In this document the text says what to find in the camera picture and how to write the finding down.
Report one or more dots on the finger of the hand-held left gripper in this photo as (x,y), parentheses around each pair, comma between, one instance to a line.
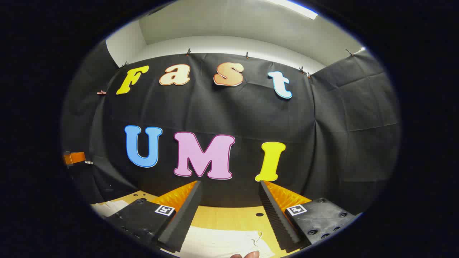
(74,158)

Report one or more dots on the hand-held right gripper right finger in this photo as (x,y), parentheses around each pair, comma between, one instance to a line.
(274,215)

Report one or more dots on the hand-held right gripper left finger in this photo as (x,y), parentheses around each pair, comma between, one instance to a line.
(186,215)

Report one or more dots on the off-white jeans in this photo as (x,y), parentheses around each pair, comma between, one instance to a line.
(222,243)

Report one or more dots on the black backdrop cloth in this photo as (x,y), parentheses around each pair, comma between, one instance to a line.
(222,107)

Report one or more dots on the ceiling light strip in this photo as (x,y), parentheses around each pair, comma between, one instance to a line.
(294,9)

